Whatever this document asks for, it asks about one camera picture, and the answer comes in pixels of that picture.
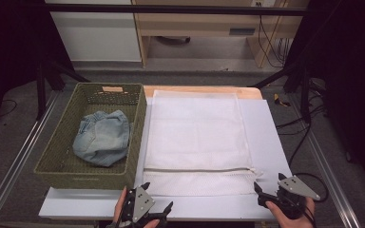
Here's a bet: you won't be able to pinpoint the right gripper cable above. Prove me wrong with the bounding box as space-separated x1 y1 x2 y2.
293 172 330 228

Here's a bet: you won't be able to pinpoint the aluminium rail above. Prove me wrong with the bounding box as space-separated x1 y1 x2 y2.
0 91 60 228
289 94 360 228

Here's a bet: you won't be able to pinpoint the white board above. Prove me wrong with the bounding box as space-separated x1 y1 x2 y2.
38 96 294 221

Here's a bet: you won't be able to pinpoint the thin black floor cable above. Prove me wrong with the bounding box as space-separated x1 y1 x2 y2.
0 99 18 120

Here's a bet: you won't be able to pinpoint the black curtain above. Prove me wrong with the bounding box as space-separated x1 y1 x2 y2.
0 0 75 134
284 0 365 198

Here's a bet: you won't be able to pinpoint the person's left hand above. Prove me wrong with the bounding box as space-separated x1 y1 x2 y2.
112 186 161 228

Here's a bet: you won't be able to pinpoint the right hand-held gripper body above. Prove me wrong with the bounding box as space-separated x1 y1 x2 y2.
257 175 321 220

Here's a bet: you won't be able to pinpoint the white mesh laundry bag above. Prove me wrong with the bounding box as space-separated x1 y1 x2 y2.
142 89 264 198

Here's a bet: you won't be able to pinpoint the light blue denim jeans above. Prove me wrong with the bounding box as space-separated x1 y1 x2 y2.
71 109 131 168

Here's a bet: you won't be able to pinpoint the person's right hand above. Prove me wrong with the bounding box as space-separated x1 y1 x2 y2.
264 199 317 228

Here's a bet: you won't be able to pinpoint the black object under desk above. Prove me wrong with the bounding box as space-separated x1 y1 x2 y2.
154 35 192 46

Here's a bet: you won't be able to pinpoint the yellow and black tool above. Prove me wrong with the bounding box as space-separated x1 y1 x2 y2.
273 93 292 107

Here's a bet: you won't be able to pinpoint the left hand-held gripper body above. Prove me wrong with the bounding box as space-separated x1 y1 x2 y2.
120 185 164 227

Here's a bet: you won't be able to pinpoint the black cables under desk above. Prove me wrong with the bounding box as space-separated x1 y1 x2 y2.
257 13 291 69

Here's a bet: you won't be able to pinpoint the black metal stand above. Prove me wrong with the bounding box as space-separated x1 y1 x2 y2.
34 47 91 122
250 60 313 124

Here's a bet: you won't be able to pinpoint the white cabinet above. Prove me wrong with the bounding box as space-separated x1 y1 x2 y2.
44 0 142 63

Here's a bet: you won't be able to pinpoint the wooden desk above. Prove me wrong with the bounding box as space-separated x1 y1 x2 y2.
131 0 310 69

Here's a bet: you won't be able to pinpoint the green woven basket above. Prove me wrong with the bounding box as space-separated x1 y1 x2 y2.
33 82 147 191

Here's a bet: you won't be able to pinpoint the black horizontal bar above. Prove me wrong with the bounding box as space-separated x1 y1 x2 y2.
42 3 312 17

